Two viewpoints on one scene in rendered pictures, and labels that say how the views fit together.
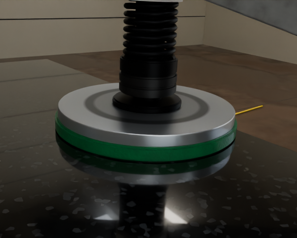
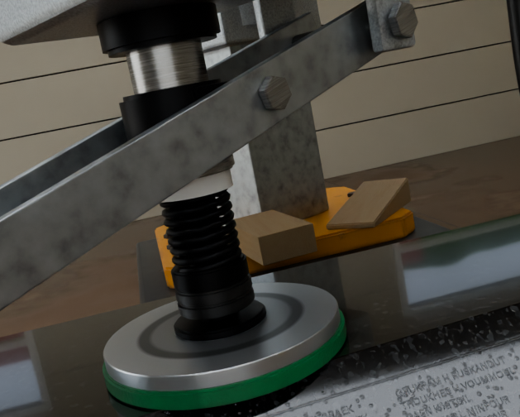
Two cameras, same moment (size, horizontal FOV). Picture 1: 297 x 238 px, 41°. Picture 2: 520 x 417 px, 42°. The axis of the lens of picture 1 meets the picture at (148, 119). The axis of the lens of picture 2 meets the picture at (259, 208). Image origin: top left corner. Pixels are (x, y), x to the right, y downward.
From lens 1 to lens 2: 0.92 m
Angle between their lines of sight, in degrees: 111
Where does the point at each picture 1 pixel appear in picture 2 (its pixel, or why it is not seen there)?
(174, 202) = (54, 361)
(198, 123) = (125, 348)
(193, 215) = (31, 366)
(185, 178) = (79, 366)
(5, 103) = (352, 276)
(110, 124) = (165, 309)
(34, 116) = not seen: hidden behind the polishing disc
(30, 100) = (360, 284)
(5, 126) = not seen: hidden behind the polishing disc
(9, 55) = not seen: outside the picture
